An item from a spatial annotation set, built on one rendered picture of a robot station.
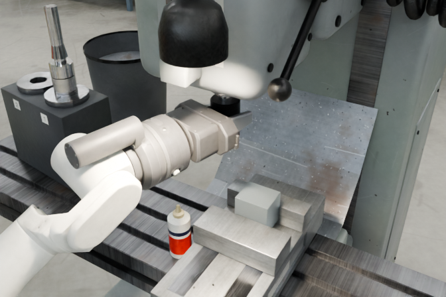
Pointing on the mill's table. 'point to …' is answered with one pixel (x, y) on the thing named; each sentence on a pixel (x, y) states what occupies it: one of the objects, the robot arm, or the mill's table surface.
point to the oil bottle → (179, 232)
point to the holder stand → (50, 118)
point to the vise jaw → (242, 239)
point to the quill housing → (236, 23)
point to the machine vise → (313, 208)
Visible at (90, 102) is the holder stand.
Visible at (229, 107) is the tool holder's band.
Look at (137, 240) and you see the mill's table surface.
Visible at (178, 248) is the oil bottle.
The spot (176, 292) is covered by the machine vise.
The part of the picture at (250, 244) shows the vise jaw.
